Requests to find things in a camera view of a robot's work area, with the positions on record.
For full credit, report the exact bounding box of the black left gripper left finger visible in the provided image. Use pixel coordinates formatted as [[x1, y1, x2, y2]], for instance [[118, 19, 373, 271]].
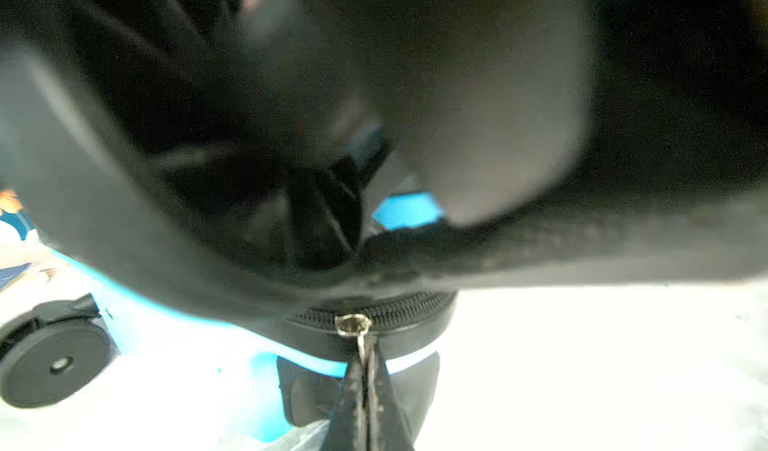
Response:
[[321, 353, 368, 451]]

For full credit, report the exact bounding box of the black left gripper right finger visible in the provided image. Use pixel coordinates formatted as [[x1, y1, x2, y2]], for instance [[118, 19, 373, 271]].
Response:
[[367, 339, 414, 451]]

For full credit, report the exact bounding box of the blue hard-shell suitcase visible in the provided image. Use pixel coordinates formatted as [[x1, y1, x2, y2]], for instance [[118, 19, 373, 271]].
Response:
[[1, 0, 767, 424]]

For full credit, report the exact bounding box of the dark blue paperback book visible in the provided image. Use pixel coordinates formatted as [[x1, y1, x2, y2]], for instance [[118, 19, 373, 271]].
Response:
[[0, 263, 31, 291]]

